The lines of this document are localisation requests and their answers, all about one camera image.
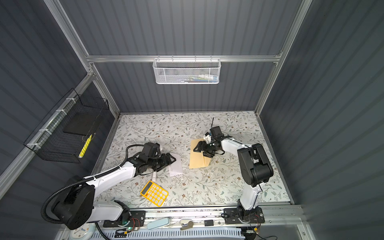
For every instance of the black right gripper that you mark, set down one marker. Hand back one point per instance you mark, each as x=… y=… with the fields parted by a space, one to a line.
x=200 y=144

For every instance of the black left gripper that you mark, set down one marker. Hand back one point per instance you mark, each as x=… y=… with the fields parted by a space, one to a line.
x=167 y=163

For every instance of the manila paper envelope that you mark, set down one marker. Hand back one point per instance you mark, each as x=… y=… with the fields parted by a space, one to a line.
x=197 y=160

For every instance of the white paper letter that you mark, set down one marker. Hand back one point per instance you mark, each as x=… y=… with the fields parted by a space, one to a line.
x=176 y=168

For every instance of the white glue stick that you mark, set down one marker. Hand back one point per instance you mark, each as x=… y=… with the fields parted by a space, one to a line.
x=154 y=177

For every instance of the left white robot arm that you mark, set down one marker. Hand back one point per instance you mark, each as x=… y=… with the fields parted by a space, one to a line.
x=75 y=204

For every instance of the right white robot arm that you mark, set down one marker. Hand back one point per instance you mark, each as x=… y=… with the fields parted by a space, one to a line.
x=255 y=166

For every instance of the yellow calculator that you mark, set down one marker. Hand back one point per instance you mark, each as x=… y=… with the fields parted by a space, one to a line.
x=154 y=193

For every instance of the light blue eraser case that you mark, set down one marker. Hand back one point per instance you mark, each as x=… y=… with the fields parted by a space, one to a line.
x=158 y=223

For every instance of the small metal latch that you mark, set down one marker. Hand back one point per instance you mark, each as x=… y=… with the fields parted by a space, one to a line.
x=186 y=224

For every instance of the small black square block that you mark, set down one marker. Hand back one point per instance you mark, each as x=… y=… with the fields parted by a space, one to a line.
x=209 y=223

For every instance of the pens in white basket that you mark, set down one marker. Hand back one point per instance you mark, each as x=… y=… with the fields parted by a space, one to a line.
x=200 y=79

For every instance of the yellow highlighter pen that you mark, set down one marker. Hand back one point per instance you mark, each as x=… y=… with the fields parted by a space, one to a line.
x=85 y=146

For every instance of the white analog clock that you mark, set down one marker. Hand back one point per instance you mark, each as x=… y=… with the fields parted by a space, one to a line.
x=83 y=232

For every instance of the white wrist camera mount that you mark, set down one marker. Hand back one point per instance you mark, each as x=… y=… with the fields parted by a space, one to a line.
x=208 y=138

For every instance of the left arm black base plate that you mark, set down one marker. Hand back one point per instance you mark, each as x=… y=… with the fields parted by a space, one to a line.
x=132 y=219

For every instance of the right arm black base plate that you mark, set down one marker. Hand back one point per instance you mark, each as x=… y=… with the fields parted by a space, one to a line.
x=239 y=216

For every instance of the white slotted cable duct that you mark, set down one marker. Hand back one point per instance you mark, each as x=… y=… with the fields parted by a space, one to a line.
x=219 y=233

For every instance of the white wire mesh basket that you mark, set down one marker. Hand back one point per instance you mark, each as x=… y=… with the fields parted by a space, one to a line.
x=168 y=73

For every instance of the black wire basket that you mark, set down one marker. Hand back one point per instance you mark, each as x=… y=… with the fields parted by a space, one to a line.
x=63 y=135

